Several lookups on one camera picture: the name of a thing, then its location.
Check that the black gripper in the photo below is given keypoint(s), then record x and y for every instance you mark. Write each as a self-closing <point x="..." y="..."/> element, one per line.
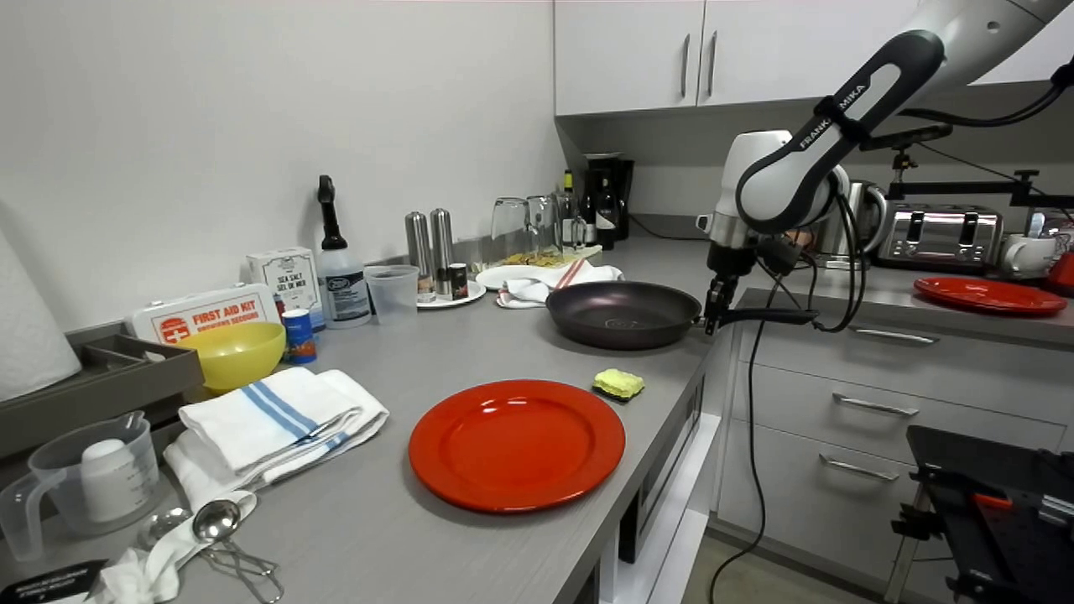
<point x="730" y="262"/>

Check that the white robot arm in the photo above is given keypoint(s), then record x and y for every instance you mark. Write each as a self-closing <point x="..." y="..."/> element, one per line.
<point x="850" y="111"/>

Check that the yellow sponge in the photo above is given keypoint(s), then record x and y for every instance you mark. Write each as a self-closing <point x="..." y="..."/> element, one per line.
<point x="618" y="384"/>

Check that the black coffee maker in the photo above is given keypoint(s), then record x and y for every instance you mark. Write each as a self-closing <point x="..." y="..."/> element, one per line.
<point x="610" y="201"/>

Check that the steel kettle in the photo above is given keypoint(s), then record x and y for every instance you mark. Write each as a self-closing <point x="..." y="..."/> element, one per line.
<point x="869" y="219"/>

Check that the slim dark bottle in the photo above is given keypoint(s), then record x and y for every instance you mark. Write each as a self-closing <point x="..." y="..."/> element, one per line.
<point x="570" y="201"/>

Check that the colourful placemat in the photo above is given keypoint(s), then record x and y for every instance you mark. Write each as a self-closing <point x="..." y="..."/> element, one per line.
<point x="537" y="256"/>

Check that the white towel red stripe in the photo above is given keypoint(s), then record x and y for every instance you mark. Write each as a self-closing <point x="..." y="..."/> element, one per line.
<point x="524" y="294"/>

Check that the upturned clear glass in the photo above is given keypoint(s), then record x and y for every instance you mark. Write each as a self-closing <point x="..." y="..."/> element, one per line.
<point x="543" y="215"/>
<point x="508" y="219"/>

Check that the white dinner plate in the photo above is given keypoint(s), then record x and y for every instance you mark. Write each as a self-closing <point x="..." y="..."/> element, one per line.
<point x="508" y="272"/>

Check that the steel toaster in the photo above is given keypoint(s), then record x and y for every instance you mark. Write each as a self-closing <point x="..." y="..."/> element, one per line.
<point x="942" y="236"/>

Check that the red plate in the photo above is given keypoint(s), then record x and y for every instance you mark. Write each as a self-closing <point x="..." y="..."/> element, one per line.
<point x="992" y="297"/>
<point x="514" y="448"/>

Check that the white upper cabinet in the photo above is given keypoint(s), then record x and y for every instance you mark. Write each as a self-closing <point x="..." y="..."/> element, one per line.
<point x="626" y="56"/>

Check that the small dark spice jar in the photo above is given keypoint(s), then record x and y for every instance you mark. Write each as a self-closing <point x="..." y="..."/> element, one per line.
<point x="457" y="282"/>

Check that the grey drawer cabinet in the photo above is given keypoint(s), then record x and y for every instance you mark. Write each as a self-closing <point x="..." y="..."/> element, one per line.
<point x="984" y="379"/>

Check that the steel shaker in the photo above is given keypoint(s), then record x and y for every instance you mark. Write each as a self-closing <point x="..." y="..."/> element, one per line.
<point x="446" y="236"/>
<point x="418" y="238"/>

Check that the small white plate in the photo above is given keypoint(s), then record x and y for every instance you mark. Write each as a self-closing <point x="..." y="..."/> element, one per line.
<point x="432" y="303"/>

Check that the white mug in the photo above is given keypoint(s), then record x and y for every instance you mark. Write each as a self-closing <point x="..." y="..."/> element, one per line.
<point x="1029" y="256"/>

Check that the translucent plastic cup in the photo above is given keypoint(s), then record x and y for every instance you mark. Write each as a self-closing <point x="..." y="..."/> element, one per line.
<point x="390" y="294"/>

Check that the red pot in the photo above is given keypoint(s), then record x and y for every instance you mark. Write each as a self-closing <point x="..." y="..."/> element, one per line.
<point x="1064" y="272"/>

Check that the black equipment stand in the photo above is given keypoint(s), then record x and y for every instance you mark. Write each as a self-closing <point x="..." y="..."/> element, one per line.
<point x="984" y="537"/>

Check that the clear spray bottle black nozzle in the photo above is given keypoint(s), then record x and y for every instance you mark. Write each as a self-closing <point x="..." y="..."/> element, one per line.
<point x="340" y="287"/>

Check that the small blue can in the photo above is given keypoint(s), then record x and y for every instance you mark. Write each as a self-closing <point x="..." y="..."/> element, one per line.
<point x="298" y="339"/>

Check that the small white box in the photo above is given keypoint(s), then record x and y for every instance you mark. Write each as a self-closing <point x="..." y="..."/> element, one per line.
<point x="282" y="277"/>

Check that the white towel blue stripes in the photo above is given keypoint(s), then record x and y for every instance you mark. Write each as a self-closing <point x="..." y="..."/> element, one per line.
<point x="271" y="419"/>

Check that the white first aid box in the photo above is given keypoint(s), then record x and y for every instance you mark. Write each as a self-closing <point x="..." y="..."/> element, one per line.
<point x="204" y="315"/>

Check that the metal spoon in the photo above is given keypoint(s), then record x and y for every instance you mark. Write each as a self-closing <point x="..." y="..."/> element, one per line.
<point x="215" y="521"/>

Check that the crumpled white cloth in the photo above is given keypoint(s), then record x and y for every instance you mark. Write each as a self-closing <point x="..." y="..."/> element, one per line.
<point x="196" y="475"/>

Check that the grey tray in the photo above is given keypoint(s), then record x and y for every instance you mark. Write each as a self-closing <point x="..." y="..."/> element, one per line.
<point x="102" y="389"/>

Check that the small white cup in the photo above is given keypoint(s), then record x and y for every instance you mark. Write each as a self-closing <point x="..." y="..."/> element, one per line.
<point x="111" y="482"/>

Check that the clear measuring cup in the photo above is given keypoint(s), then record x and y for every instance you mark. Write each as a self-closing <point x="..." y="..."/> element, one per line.
<point x="54" y="470"/>

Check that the white paper towel roll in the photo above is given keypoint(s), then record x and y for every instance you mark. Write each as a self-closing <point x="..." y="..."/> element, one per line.
<point x="36" y="324"/>

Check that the flat black object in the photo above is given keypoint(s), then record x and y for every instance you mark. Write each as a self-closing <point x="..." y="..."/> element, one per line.
<point x="44" y="584"/>

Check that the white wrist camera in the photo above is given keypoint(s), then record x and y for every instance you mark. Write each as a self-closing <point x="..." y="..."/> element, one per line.
<point x="723" y="230"/>

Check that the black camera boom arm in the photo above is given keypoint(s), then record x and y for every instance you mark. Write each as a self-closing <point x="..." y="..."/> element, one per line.
<point x="929" y="136"/>

